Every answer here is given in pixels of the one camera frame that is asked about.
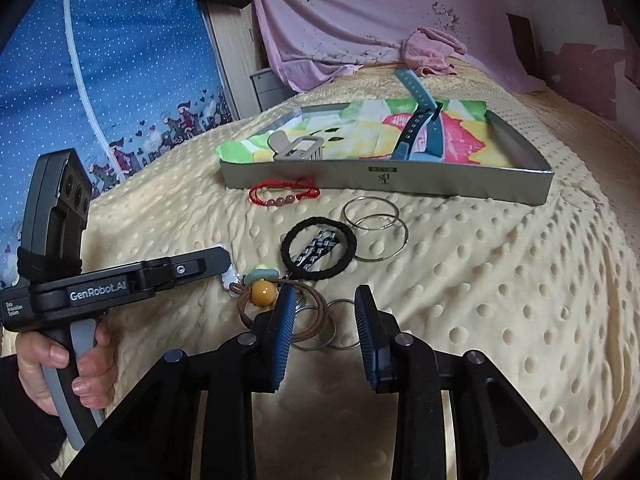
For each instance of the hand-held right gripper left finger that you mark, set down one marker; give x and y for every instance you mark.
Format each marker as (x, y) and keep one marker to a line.
(280, 345)

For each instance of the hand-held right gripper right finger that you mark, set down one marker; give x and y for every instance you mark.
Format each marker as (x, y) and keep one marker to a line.
(367, 345)

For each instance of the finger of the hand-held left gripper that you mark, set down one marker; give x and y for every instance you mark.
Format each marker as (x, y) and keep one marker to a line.
(200, 266)

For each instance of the small white ornament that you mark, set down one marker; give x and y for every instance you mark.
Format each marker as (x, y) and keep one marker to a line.
(228, 282)

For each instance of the teal flower ornament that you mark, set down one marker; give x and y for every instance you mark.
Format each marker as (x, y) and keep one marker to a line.
(260, 275)

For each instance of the large silver bangle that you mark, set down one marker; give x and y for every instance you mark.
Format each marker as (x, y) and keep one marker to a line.
(380, 260)
(343, 213)

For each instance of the black white patterned hair clip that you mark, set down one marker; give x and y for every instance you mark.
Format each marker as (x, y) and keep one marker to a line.
(312, 247)

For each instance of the grey metal tray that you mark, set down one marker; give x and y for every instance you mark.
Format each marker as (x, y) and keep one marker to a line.
(450, 180)

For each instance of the person's left hand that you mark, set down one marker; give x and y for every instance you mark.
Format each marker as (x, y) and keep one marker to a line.
(40, 360)

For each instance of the yellow dotted blanket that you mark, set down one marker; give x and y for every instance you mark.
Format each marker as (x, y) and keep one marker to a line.
(500, 285)

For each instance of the grey drawer cabinet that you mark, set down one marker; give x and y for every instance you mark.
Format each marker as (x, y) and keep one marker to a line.
(270, 90)

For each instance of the colourful printed cloth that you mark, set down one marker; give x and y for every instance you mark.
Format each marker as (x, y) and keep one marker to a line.
(350, 130)

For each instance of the wooden wardrobe side panel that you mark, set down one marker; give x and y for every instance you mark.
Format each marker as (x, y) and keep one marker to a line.
(235, 50)

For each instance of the blue dotted wardrobe cover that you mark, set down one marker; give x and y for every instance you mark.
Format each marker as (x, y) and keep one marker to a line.
(125, 60)

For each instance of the navy watch band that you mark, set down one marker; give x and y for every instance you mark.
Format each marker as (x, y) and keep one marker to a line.
(415, 127)

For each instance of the pink sheet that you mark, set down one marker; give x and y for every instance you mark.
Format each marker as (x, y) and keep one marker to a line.
(350, 10)

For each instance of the pink towel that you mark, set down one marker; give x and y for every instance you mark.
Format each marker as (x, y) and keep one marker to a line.
(430, 47)

